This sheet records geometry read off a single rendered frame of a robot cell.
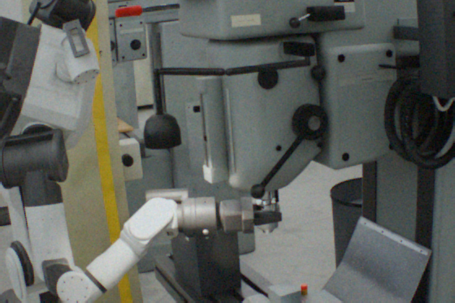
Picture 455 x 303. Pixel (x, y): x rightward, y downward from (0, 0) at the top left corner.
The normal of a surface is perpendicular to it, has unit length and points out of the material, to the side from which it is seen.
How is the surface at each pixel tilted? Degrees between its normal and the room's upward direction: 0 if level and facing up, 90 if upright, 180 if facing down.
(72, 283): 76
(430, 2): 90
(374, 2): 90
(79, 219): 90
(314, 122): 90
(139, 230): 52
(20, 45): 59
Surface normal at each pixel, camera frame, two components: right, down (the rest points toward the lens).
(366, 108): 0.39, 0.18
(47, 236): 0.32, -0.07
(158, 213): -0.04, -0.43
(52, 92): 0.51, -0.40
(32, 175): 0.07, -0.04
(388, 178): -0.92, 0.16
